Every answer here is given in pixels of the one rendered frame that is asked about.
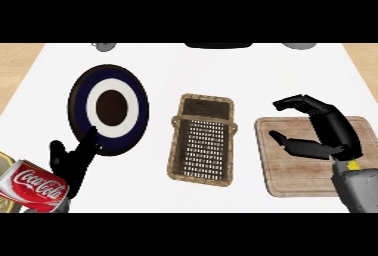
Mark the wide grey round object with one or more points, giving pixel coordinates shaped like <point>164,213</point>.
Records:
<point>298,45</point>

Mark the olive yellow round object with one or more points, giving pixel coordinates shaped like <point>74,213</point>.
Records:
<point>4,163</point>

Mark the brown wicker basket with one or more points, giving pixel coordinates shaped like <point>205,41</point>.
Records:
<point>204,150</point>

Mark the small grey round object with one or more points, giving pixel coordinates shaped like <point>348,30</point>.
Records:
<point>103,46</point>

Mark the black flat object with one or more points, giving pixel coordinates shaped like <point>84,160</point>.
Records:
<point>218,45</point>

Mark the blue white brown round plate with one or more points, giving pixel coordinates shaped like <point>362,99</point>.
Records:
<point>111,108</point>

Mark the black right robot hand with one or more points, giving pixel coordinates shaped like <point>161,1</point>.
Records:
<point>336,133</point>

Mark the wooden cutting board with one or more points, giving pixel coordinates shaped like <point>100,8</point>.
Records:
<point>295,170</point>

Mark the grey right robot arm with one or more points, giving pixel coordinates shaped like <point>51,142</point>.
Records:
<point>357,190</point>

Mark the yellow lemon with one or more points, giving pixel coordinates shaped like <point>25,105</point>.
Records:
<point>353,164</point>

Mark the red soda can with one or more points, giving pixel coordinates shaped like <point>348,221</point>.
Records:
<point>31,185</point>

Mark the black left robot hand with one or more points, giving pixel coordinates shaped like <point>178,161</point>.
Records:
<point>74,166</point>

